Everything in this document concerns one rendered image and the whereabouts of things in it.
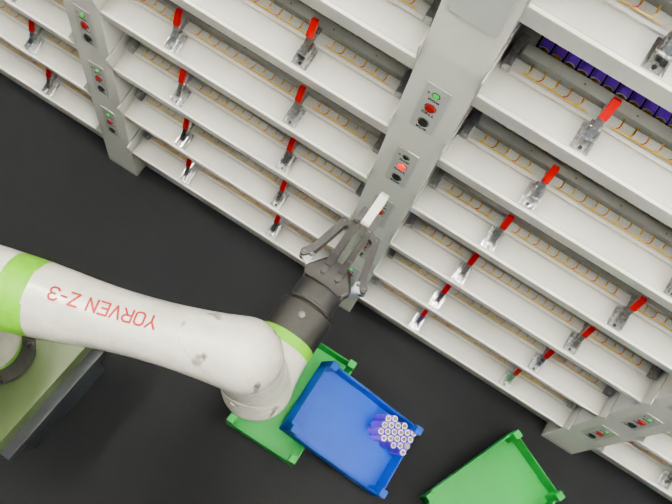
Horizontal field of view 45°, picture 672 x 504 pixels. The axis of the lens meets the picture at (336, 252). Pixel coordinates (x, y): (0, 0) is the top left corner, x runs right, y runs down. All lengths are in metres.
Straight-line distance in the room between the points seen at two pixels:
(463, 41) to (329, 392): 1.19
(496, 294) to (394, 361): 0.57
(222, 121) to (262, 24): 0.41
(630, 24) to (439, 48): 0.25
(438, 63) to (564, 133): 0.20
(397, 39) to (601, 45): 0.30
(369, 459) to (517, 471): 0.40
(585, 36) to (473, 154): 0.39
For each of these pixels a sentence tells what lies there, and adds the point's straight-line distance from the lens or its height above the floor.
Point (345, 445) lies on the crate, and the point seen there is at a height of 0.04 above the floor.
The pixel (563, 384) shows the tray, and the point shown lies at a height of 0.36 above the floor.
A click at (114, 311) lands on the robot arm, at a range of 1.14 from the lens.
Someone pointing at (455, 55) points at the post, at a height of 1.21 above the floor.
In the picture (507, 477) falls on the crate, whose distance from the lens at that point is 2.22.
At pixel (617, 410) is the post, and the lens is 1.87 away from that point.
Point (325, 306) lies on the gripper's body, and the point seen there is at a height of 0.90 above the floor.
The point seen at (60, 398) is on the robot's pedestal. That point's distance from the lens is 1.87.
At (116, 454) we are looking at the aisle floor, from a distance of 2.12.
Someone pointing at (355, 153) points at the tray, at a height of 0.76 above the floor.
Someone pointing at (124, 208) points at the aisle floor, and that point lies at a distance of 2.28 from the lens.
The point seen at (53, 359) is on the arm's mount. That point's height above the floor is 0.33.
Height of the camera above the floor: 2.09
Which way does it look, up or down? 69 degrees down
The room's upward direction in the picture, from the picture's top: 22 degrees clockwise
